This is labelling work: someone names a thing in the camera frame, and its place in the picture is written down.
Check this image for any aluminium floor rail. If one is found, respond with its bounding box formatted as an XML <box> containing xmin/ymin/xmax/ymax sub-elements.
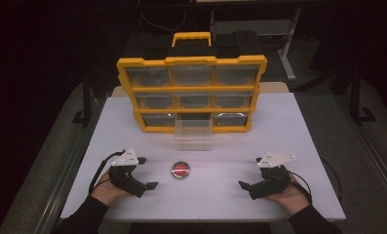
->
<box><xmin>335</xmin><ymin>92</ymin><xmax>387</xmax><ymax>204</ymax></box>
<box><xmin>39</xmin><ymin>96</ymin><xmax>106</xmax><ymax>234</ymax></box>

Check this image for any thin hanging wire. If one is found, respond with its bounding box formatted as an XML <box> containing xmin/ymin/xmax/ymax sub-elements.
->
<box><xmin>139</xmin><ymin>11</ymin><xmax>187</xmax><ymax>32</ymax></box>

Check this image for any yellow and black organizer cabinet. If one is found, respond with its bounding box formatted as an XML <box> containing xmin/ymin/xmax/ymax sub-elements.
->
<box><xmin>116</xmin><ymin>31</ymin><xmax>268</xmax><ymax>135</ymax></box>

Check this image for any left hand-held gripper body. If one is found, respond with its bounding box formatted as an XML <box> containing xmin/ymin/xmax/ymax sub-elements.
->
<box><xmin>108</xmin><ymin>147</ymin><xmax>148</xmax><ymax>199</ymax></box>

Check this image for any person's right hand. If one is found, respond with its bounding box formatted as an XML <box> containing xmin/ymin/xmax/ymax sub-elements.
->
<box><xmin>264</xmin><ymin>173</ymin><xmax>313</xmax><ymax>216</ymax></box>

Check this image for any black metal stand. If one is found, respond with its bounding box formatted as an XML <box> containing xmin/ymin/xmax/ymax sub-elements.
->
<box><xmin>347</xmin><ymin>62</ymin><xmax>378</xmax><ymax>126</ymax></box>
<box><xmin>71</xmin><ymin>76</ymin><xmax>96</xmax><ymax>127</ymax></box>

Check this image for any grid of clear cabinet drawers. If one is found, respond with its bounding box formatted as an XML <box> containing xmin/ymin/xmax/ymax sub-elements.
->
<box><xmin>126</xmin><ymin>65</ymin><xmax>260</xmax><ymax>129</ymax></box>

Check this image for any transparent plastic drawer box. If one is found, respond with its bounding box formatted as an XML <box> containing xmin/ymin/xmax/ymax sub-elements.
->
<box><xmin>173</xmin><ymin>117</ymin><xmax>213</xmax><ymax>152</ymax></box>

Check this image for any small round red-lidded tin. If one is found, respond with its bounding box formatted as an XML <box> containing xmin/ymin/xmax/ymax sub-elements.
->
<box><xmin>171</xmin><ymin>160</ymin><xmax>191</xmax><ymax>179</ymax></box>

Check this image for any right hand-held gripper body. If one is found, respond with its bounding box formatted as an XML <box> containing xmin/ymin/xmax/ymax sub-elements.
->
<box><xmin>247</xmin><ymin>151</ymin><xmax>296</xmax><ymax>201</ymax></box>

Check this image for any black cable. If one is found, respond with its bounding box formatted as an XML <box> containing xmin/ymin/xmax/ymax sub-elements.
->
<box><xmin>287</xmin><ymin>158</ymin><xmax>343</xmax><ymax>200</ymax></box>
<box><xmin>88</xmin><ymin>150</ymin><xmax>126</xmax><ymax>196</ymax></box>

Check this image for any person's left hand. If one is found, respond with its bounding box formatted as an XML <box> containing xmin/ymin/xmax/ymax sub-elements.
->
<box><xmin>90</xmin><ymin>170</ymin><xmax>133</xmax><ymax>207</ymax></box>

